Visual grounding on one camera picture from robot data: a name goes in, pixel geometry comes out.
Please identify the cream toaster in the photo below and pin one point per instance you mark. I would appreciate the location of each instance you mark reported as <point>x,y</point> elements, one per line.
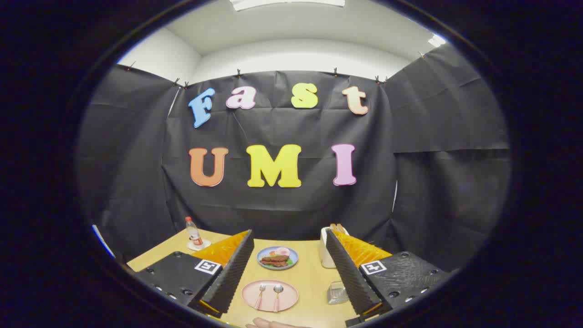
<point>325,250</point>

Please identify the clear plastic water bottle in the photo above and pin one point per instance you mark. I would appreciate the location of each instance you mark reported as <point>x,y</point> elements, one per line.
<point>194,234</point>

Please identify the white square coaster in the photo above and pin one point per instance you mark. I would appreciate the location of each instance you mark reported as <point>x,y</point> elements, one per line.
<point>205,245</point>

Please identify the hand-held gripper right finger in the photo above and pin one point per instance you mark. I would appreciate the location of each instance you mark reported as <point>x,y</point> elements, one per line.
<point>348,273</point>

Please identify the small ceiling light panel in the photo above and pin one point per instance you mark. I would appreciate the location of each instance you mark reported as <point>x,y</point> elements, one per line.
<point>436,40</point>

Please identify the brown meat strip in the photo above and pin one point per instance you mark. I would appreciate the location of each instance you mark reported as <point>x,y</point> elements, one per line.
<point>275,258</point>
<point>273,263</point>

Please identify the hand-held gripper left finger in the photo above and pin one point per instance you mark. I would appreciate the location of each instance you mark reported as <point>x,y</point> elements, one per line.
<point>232,273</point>

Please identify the blue food plate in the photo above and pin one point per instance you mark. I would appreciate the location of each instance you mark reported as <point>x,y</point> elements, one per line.
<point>294,260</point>

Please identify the pink round plate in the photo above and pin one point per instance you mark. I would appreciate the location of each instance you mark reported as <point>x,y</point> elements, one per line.
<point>289,296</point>

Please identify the pink ham slice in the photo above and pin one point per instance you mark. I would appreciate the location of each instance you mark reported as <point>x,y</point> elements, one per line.
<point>283,251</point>

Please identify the long ceiling light panel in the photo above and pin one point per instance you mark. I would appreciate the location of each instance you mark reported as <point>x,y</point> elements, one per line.
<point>287,2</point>

